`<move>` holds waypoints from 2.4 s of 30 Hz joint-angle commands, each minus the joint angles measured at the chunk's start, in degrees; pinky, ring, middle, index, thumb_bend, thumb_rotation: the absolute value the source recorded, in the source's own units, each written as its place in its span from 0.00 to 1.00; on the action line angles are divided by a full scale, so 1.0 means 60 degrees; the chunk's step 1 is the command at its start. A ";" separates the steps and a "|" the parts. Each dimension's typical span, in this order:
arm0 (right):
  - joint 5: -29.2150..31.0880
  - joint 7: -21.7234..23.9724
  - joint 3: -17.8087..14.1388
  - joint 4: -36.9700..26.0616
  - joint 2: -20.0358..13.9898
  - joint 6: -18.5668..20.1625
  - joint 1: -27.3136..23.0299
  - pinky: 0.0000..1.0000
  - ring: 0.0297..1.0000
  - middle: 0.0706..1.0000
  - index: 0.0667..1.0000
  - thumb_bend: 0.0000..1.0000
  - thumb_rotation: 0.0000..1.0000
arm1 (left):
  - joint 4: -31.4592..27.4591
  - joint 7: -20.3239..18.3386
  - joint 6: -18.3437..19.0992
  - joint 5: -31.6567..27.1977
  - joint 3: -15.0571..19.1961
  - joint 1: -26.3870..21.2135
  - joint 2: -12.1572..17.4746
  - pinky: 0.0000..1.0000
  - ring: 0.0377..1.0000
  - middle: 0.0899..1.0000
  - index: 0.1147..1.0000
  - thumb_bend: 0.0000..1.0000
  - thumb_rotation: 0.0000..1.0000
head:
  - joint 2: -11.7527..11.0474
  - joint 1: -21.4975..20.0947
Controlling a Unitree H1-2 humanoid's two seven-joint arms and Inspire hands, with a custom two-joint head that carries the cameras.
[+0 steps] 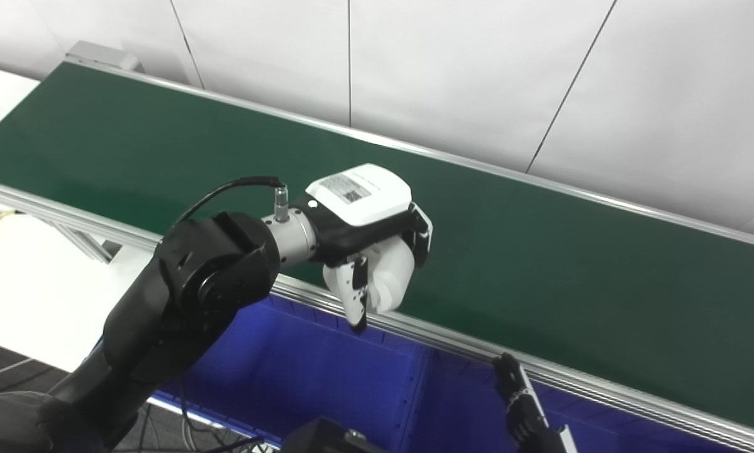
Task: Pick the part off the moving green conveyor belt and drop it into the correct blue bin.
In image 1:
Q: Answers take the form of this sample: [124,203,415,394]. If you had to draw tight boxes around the black robot torso part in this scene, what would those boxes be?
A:
[281,415,387,453]

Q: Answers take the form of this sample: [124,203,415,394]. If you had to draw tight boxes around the green conveyor belt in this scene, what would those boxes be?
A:
[0,61,754,436]
[0,59,754,453]

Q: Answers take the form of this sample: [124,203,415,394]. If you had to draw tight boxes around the blue plastic bin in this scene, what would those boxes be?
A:
[147,294,430,450]
[408,349,754,453]

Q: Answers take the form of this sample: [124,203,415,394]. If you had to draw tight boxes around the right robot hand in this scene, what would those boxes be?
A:
[492,352,580,453]

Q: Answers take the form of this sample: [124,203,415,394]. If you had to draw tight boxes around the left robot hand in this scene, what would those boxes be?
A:
[291,163,434,332]

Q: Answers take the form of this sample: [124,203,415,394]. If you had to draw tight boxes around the black floor cable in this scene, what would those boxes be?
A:
[139,377,267,453]

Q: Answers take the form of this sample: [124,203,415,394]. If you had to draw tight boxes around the grey conveyor end housing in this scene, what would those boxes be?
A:
[64,40,143,74]

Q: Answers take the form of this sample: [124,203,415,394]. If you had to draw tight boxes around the white plastic part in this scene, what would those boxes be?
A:
[367,238,416,314]

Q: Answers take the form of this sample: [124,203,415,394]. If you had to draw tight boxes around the grey floor cable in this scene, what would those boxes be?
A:
[0,357,38,392]

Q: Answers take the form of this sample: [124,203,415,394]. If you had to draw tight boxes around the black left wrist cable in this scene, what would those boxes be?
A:
[174,176,289,226]

